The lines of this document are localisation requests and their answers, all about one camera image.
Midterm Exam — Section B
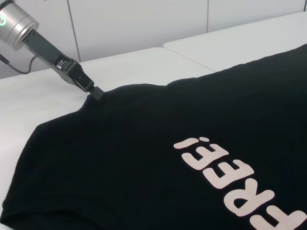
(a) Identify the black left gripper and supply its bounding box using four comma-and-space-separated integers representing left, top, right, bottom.
22, 30, 105, 100

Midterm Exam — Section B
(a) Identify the left arm cable with plug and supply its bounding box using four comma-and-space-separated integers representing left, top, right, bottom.
0, 54, 37, 74

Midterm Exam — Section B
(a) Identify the black shirt with FREE print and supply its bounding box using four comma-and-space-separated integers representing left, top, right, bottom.
1, 43, 307, 230

